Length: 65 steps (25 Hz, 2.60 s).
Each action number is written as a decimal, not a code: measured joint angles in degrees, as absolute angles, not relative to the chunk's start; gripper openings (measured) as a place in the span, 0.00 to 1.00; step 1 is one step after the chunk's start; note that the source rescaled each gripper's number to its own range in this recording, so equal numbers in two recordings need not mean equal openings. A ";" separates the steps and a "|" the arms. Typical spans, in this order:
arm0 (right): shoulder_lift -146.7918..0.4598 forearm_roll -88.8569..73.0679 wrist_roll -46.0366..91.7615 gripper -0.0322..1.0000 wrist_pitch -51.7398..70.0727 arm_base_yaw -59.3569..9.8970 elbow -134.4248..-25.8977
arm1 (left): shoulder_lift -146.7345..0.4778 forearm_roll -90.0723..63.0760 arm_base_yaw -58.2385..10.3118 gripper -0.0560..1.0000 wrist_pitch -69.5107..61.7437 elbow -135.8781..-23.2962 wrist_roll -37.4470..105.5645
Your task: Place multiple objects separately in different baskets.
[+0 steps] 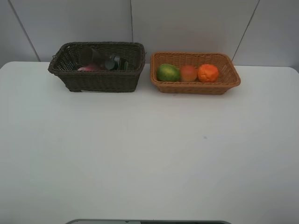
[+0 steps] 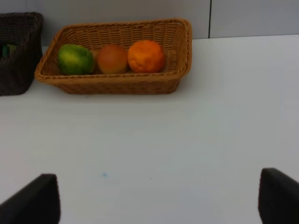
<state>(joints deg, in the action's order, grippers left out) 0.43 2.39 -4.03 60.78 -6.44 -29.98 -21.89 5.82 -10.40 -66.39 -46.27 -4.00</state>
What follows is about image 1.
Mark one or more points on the orange tangerine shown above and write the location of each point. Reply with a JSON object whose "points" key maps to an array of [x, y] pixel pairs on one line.
{"points": [[208, 73]]}

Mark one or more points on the dark green pump bottle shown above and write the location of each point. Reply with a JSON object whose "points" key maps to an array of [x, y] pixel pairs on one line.
{"points": [[115, 62]]}

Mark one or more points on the green lime fruit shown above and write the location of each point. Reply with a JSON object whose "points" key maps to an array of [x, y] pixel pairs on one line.
{"points": [[168, 73]]}

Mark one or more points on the dark brown wicker basket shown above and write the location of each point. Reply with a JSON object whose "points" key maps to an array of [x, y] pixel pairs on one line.
{"points": [[65, 65]]}

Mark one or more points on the red yellow peach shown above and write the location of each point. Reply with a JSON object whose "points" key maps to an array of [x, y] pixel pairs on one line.
{"points": [[188, 73]]}

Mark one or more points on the translucent purple plastic cup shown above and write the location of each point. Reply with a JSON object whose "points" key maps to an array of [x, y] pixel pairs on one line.
{"points": [[91, 57]]}

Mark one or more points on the light orange wicker basket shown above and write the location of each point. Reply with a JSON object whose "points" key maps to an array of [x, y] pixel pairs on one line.
{"points": [[227, 79]]}

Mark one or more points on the pink squeeze bottle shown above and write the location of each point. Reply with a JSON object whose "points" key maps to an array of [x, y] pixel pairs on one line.
{"points": [[89, 68]]}

